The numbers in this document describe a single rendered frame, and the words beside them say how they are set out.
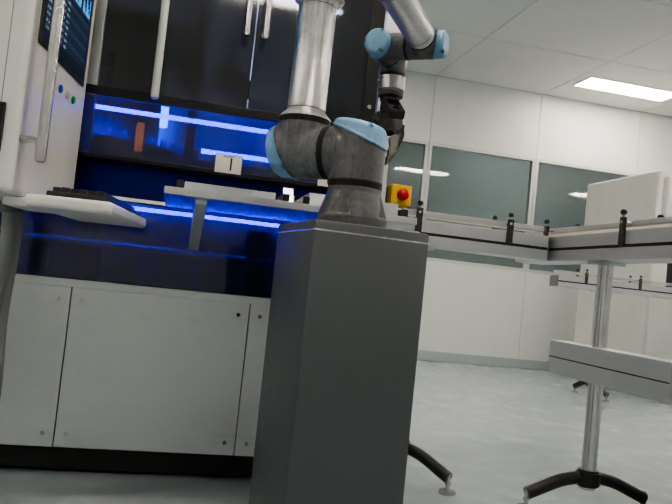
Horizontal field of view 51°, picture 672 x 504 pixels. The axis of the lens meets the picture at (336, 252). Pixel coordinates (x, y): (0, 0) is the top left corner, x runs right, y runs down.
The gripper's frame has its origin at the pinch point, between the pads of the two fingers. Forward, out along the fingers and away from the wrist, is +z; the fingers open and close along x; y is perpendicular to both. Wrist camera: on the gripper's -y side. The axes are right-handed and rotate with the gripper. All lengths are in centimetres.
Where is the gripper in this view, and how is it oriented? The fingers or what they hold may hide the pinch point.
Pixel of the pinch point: (385, 160)
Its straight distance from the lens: 202.6
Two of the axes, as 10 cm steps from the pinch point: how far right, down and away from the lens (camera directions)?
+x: -9.7, -1.1, -2.2
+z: -1.1, 9.9, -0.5
